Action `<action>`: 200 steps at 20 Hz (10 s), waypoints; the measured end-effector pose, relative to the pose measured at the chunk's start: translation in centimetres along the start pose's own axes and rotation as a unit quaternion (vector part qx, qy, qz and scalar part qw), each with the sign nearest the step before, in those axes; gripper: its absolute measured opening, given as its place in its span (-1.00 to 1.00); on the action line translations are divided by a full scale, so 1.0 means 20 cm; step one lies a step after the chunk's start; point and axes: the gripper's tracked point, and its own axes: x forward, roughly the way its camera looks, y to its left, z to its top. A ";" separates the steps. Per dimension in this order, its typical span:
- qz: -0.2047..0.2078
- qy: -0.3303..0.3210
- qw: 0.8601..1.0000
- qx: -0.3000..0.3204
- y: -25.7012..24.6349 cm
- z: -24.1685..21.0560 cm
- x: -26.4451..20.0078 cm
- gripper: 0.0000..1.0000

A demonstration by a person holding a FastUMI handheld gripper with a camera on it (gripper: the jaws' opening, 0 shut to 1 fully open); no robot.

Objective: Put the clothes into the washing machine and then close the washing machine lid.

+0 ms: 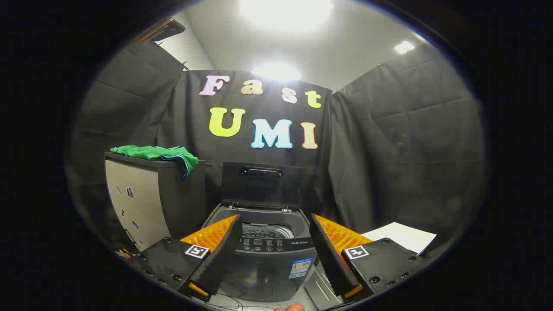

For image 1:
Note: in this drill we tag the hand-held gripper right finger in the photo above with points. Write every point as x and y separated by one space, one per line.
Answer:
330 255

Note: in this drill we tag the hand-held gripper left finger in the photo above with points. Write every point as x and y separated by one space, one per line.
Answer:
218 255

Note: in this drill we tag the dark grey washing machine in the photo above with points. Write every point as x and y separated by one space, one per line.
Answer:
268 272

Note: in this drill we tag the dark washing machine lid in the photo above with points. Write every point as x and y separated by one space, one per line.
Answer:
261 190

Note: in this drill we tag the green polo shirt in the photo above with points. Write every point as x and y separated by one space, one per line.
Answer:
151 152

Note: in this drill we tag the grey ribbed metal panel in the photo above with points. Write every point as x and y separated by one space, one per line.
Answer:
322 289

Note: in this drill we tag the white flat panel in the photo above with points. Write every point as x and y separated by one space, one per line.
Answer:
402 236

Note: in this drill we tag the dark grey cabinet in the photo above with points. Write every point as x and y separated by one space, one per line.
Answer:
142 203

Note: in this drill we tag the round ceiling light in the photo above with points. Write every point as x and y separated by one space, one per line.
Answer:
276 71

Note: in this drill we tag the small ceiling light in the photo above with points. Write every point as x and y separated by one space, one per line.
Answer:
405 46

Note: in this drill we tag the dark mounted device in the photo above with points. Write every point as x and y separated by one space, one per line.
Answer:
166 29

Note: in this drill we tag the large ceiling light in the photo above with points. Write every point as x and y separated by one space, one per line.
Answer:
285 13

